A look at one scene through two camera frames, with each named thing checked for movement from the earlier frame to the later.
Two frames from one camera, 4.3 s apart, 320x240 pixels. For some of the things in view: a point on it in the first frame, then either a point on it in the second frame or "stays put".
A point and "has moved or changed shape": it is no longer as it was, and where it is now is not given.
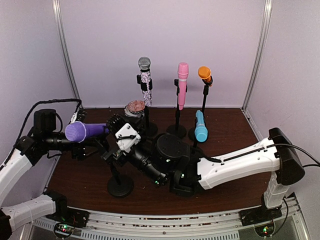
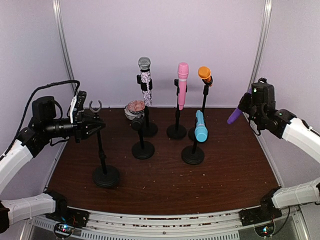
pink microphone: (183, 72) stays put
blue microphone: (201, 130) stays put
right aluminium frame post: (258, 63) stays put
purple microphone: (78, 131) has moved or changed shape
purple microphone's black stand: (120, 187) to (105, 176)
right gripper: (113, 155) to (242, 105)
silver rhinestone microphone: (144, 63) stays put
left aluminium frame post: (57, 11) stays put
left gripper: (77, 149) to (81, 127)
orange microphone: (204, 72) stays put
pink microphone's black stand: (177, 131) stays put
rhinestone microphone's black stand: (150, 129) stays put
